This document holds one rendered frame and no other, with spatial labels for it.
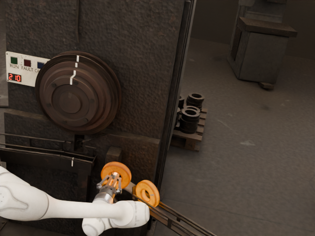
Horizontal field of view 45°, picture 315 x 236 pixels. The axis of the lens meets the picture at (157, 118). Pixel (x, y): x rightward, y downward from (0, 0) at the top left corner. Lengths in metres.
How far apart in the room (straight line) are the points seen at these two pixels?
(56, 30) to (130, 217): 1.12
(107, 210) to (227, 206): 1.93
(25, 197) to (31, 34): 1.25
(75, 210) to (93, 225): 0.23
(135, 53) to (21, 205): 1.16
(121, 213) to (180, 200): 1.72
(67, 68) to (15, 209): 1.01
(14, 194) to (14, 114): 1.30
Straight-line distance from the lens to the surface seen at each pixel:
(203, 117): 4.36
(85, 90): 2.00
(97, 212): 1.51
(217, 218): 3.19
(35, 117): 2.42
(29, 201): 1.24
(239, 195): 3.50
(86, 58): 2.03
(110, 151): 2.24
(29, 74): 2.35
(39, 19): 2.24
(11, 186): 1.22
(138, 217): 1.64
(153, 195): 2.05
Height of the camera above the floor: 2.01
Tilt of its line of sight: 27 degrees down
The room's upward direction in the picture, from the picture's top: 9 degrees clockwise
